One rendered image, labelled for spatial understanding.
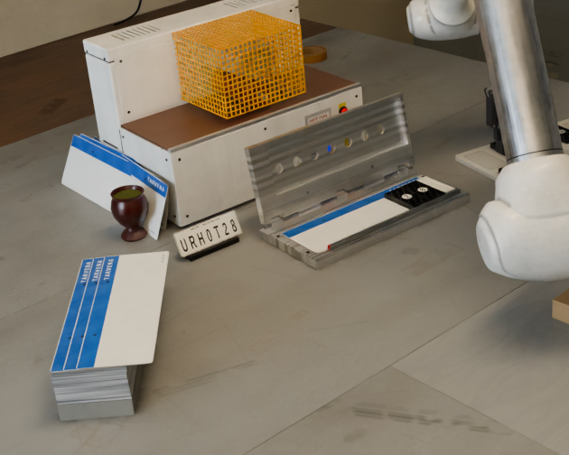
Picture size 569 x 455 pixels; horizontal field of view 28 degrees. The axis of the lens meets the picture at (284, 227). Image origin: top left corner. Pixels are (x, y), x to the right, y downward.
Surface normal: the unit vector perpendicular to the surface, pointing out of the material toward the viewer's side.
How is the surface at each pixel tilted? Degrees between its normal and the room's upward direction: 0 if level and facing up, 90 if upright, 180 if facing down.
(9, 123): 0
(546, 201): 54
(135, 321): 0
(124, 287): 0
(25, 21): 90
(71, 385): 90
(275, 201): 79
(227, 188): 90
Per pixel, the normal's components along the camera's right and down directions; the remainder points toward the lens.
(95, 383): 0.02, 0.45
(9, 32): 0.65, 0.30
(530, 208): -0.25, -0.20
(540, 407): -0.08, -0.89
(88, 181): -0.73, -0.10
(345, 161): 0.57, 0.14
